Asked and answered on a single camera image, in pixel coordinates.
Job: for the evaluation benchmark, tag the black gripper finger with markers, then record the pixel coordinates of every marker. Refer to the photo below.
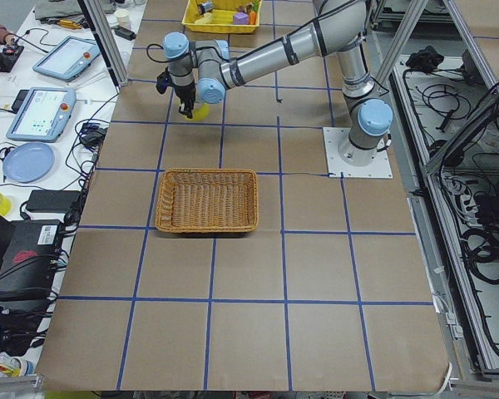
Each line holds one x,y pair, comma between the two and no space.
188,111
183,109

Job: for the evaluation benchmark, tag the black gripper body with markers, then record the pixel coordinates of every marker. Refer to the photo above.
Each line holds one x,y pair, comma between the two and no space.
185,94

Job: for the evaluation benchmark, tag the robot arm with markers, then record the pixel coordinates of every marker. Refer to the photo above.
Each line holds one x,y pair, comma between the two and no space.
203,70

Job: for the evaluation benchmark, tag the yellow toy banana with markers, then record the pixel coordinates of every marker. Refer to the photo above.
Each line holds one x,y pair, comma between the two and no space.
206,18

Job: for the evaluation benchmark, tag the yellow plastic tray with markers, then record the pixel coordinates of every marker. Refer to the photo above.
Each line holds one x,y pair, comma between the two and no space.
222,22

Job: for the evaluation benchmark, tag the brown wicker basket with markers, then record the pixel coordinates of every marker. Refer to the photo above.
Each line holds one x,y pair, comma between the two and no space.
207,201

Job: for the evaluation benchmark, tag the small black can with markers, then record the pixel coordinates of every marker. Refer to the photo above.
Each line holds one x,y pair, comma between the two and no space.
205,7

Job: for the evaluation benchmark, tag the purple foam cube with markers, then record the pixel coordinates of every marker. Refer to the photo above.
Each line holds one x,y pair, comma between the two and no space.
240,18

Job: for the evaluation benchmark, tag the orange toy carrot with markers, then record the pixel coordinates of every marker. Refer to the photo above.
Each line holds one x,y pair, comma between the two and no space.
253,11

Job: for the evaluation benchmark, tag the brown toy figure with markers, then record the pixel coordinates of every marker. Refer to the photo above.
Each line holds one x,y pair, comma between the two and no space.
247,8

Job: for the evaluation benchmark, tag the upper teach pendant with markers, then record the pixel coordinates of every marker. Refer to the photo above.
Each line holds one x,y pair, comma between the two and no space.
68,59

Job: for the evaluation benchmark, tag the teach pendant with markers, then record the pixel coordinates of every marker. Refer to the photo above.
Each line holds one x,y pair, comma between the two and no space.
43,115
68,59

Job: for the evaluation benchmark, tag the lower teach pendant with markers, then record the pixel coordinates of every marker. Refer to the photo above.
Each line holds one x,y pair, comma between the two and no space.
43,115

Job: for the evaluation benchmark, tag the blue plate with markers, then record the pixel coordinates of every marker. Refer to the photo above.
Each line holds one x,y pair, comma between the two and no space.
29,162

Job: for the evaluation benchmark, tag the black power adapter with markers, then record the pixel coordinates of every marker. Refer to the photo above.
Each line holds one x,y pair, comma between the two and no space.
51,201

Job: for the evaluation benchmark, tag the black computer box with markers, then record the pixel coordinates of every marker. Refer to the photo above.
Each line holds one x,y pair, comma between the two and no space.
27,266

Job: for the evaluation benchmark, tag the aluminium frame post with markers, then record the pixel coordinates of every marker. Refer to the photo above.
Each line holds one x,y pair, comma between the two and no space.
96,18

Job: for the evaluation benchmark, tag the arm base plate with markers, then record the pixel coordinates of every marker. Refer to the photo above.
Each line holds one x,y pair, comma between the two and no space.
346,161

